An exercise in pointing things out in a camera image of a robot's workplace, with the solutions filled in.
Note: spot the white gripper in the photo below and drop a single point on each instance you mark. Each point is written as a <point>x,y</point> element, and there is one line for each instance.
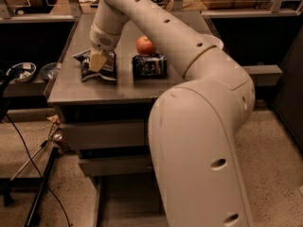
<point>102,42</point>

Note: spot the blue chip bag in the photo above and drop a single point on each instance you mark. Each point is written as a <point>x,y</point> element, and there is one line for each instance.
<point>107,71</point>

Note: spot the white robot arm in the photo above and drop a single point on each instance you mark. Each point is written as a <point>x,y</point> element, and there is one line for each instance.
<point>192,125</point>

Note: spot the grey drawer cabinet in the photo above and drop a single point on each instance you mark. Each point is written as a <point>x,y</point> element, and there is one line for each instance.
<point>97,99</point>

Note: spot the top grey drawer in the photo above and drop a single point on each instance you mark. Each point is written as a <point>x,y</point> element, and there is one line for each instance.
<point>105,134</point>

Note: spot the middle grey drawer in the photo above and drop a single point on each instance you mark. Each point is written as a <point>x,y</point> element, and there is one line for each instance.
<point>116,165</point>

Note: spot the open bottom grey drawer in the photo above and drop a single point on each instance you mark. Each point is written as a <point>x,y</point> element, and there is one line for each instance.
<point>129,200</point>

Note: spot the blue soda can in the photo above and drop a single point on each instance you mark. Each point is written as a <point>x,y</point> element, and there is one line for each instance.
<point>152,66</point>

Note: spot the red apple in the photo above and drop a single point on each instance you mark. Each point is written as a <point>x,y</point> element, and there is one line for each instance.
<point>144,46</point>

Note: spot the clear glass bowl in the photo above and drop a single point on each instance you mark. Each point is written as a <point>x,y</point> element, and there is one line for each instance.
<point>50,71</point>

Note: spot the bowl with small items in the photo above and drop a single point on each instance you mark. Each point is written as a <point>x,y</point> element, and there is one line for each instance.
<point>22,72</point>

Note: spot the metal rod tool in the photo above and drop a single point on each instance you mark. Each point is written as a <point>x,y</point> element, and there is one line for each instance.
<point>35,164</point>

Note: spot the white ceramic bowl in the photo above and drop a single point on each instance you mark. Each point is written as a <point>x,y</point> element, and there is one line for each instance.
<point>212,40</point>

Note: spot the black stand base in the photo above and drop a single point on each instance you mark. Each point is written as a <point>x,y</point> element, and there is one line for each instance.
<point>37,186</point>

